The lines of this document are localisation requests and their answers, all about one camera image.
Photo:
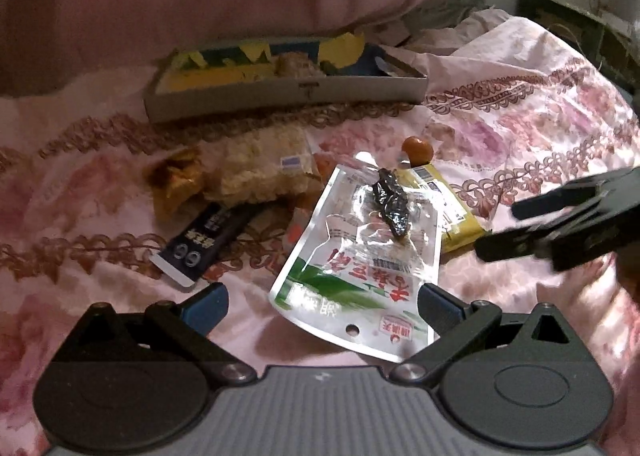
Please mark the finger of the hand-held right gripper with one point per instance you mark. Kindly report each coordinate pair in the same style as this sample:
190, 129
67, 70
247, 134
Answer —
550, 201
515, 243

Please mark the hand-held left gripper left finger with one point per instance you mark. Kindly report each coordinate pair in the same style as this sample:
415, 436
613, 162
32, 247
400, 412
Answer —
207, 308

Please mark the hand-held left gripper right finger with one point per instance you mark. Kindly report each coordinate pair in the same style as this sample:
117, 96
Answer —
435, 308

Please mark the yellow snack packet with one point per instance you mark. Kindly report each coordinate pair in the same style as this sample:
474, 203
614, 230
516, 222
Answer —
457, 221

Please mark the black snack packet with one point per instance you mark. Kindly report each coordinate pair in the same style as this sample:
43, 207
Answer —
205, 243

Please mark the clear pouch with green print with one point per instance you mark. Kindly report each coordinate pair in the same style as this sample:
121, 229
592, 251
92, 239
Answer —
350, 276

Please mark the orange snack packet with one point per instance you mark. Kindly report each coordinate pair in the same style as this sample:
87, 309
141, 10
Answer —
295, 231

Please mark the golden snack wrapper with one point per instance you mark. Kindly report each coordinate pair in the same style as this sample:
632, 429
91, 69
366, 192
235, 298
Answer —
175, 181

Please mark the small orange round candy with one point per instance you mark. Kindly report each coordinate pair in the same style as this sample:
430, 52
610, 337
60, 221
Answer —
417, 148

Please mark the rice cracker packet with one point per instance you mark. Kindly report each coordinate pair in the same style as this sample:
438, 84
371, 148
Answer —
260, 166

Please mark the shallow cardboard box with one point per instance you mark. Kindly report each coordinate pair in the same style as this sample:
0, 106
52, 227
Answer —
300, 91

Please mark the floral pink bedsheet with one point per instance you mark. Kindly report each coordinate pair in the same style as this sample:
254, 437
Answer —
525, 111

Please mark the dark dried snack piece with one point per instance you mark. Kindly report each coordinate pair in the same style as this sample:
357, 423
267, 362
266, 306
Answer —
390, 201

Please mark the dark cabinet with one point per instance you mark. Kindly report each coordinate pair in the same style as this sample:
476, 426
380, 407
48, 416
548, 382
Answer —
575, 31

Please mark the grey green cloth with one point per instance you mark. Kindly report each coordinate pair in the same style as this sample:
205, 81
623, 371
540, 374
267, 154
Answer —
440, 11

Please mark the yellow flat wrapper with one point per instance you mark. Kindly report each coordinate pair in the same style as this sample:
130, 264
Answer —
210, 78

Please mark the small cracker packet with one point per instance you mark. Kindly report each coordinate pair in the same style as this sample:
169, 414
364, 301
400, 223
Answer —
295, 66

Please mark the pink curtain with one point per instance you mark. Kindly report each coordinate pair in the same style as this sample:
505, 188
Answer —
200, 1

